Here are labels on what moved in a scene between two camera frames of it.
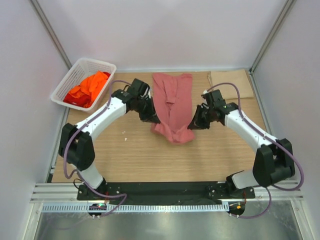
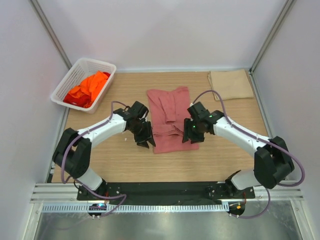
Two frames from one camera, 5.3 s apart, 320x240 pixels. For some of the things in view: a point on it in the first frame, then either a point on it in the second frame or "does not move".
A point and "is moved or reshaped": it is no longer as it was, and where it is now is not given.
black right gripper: [197, 123] → [195, 138]
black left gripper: [151, 116] → [148, 134]
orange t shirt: [83, 94] does not move
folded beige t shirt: [238, 77] does not move
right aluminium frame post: [271, 35] does not move
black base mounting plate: [171, 193] does not move
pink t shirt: [173, 96] is moved or reshaped
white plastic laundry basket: [86, 87] does not move
